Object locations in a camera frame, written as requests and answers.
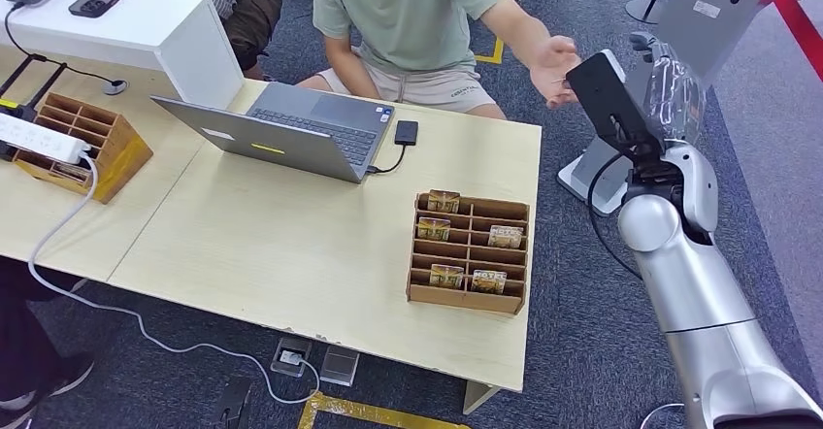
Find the person's left hand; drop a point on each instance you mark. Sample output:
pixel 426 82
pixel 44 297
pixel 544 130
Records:
pixel 553 66

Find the person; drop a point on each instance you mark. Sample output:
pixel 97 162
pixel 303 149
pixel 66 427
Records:
pixel 244 2
pixel 405 14

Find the person's right forearm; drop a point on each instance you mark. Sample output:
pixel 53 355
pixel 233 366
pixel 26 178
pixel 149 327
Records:
pixel 350 69

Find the wooden card holder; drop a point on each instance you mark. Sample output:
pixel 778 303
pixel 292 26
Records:
pixel 116 149
pixel 472 256

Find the yellow floor tape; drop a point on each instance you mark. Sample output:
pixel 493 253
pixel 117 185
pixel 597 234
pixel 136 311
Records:
pixel 360 413
pixel 495 53

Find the red barrier strip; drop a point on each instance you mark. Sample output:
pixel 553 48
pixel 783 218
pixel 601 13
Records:
pixel 800 30

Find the table leg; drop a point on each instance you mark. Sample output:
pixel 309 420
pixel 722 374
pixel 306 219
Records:
pixel 477 399

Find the grey kiosk stand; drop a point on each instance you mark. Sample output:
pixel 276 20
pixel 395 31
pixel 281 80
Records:
pixel 714 21

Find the white counter block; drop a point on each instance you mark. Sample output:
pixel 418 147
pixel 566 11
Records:
pixel 161 34

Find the black metal stand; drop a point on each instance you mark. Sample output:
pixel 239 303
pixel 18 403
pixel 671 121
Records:
pixel 38 88

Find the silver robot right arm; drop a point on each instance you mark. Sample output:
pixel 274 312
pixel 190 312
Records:
pixel 694 284

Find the floor socket box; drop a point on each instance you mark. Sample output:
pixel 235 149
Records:
pixel 290 356

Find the black external drive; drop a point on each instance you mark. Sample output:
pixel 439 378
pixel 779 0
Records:
pixel 406 133

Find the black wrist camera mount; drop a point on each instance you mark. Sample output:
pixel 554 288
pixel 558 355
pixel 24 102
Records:
pixel 604 95

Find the grey laptop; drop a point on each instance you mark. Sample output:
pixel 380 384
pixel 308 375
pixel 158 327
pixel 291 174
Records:
pixel 283 146

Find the white power strip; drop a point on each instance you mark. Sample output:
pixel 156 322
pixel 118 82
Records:
pixel 38 138

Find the person's leg and shoe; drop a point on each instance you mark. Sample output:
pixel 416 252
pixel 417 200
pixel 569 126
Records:
pixel 32 349

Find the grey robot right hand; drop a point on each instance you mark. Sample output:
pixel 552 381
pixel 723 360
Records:
pixel 675 98

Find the person's left forearm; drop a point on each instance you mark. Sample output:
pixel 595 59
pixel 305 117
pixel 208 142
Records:
pixel 517 30

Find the hotel key card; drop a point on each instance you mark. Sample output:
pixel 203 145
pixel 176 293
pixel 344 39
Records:
pixel 505 237
pixel 444 201
pixel 446 276
pixel 433 229
pixel 488 282

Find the black floor object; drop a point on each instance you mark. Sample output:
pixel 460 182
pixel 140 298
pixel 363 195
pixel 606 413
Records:
pixel 231 407

